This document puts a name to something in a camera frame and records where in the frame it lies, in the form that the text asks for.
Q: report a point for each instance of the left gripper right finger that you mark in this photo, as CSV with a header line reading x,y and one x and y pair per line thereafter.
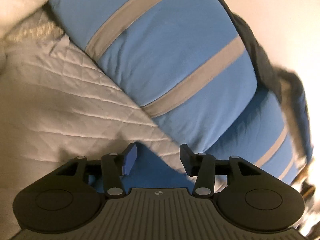
x,y
202,166

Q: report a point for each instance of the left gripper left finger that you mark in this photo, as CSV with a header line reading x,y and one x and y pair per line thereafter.
x,y
116,165

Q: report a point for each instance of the dark blue sweatshirt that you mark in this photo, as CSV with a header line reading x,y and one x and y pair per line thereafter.
x,y
148,171

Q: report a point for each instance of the blue striped pillow right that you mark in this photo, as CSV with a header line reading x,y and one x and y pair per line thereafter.
x,y
260,136

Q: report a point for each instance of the blue striped pillow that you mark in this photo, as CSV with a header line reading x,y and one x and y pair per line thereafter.
x,y
181,61
260,136

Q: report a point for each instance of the quilted beige bedspread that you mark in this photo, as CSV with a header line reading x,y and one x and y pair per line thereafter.
x,y
56,105

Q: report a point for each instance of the black garment behind pillows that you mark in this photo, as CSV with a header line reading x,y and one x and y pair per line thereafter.
x,y
265,73

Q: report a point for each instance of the blue striped pillow left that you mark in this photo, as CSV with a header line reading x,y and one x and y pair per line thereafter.
x,y
181,61

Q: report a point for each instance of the beige folded comforter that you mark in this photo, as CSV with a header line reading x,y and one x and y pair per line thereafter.
x,y
20,2

